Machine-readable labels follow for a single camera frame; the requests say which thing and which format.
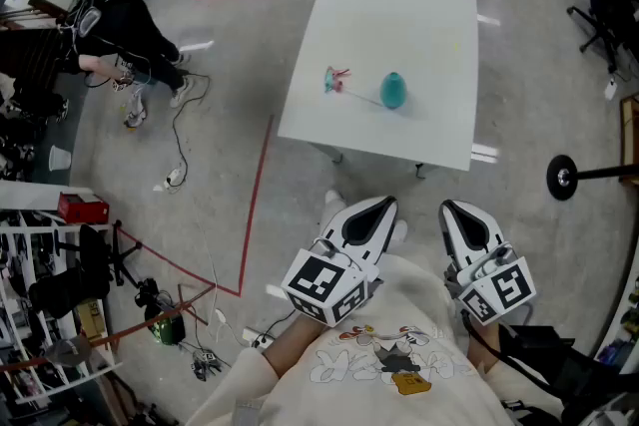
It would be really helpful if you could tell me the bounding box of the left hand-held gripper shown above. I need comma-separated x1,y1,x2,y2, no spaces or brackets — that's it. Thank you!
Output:
281,195,400,328

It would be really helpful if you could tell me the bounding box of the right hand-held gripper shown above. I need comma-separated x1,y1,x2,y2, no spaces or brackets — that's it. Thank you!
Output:
437,198,538,327

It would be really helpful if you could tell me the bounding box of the teal spray bottle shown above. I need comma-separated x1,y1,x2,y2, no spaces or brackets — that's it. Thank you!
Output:
379,71,408,111

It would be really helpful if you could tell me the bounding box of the teal spray bottle trigger head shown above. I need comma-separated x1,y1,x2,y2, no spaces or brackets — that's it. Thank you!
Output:
322,66,385,108

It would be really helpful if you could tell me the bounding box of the person's left forearm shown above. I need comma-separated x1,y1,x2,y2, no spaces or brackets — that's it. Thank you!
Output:
262,311,333,378

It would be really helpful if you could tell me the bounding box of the person's right forearm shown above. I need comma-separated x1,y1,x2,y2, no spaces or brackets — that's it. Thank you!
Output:
466,321,503,375

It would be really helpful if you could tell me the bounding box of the person's left white shoe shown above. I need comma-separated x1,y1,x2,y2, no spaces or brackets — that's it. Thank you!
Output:
321,189,348,220

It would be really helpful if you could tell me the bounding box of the black stanchion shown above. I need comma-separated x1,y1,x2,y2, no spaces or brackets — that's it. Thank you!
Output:
546,154,639,202

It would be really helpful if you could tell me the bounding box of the cream printed t-shirt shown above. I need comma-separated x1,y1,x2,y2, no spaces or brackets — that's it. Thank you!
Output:
184,253,565,426

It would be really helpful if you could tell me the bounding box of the black waist bag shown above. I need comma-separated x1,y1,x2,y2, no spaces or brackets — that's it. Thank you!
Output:
498,323,639,426

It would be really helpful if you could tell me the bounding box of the wooden shelf unit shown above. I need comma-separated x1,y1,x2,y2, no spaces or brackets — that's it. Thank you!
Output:
618,93,639,186

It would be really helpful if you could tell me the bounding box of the green black device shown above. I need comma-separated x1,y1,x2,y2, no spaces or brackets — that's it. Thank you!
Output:
144,306,187,346

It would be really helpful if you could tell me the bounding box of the black office chair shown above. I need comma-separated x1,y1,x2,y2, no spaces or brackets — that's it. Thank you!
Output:
566,0,633,74
29,218,144,318

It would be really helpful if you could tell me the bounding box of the red box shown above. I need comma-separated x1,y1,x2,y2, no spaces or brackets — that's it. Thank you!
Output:
57,192,110,225

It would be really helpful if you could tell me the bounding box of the clear plastic cup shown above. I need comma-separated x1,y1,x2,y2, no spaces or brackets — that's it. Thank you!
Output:
48,145,72,172

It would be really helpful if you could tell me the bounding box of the white shelving rack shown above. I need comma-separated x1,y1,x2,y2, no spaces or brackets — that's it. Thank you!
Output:
0,179,124,408

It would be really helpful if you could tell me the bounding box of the thick black harness cable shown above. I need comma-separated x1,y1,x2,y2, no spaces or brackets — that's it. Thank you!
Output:
461,313,565,395

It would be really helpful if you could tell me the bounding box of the thin black floor cable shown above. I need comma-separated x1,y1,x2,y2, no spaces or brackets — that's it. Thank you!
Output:
172,73,211,176

